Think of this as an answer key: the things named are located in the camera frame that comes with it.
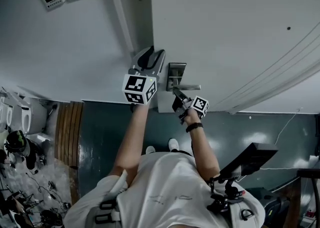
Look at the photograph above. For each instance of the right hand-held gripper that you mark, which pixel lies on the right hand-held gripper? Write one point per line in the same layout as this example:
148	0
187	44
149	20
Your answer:
200	106

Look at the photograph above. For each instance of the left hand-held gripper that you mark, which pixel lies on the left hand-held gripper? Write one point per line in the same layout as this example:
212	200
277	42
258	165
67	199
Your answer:
138	86

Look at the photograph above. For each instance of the person's left forearm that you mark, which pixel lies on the person's left forearm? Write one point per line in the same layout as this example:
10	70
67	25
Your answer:
130	142

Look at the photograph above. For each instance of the person's right forearm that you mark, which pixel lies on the person's right forearm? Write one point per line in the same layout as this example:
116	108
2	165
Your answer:
202	149

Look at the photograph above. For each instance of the metal door lever lock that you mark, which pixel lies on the metal door lever lock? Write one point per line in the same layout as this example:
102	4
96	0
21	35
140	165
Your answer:
176	74

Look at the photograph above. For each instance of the white door with metal handle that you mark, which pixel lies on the white door with metal handle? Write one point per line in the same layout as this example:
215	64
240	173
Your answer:
225	35

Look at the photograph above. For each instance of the black wristwatch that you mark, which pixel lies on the black wristwatch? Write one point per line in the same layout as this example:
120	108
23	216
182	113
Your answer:
194	127

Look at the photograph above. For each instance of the white shoe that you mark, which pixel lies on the white shoe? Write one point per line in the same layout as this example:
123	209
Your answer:
173	144
150	150

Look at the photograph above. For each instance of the white t-shirt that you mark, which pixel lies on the white t-shirt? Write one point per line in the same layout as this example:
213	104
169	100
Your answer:
170	187

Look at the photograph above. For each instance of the black tablet monitor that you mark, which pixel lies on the black tablet monitor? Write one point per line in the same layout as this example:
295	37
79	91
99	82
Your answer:
250	158

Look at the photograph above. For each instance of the wooden slatted panel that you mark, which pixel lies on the wooden slatted panel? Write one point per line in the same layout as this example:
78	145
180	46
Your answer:
68	132

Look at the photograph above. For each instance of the white rounded machine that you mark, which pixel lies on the white rounded machine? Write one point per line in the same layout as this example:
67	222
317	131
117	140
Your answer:
27	114

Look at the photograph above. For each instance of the black treadmill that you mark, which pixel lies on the black treadmill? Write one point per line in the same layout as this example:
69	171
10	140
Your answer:
270	204

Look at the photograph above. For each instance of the white door frame moulding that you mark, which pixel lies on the white door frame moulding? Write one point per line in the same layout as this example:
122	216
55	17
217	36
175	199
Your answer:
120	10

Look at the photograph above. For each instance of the black mount clamp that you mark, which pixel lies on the black mount clamp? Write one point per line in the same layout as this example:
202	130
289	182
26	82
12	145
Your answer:
225	197

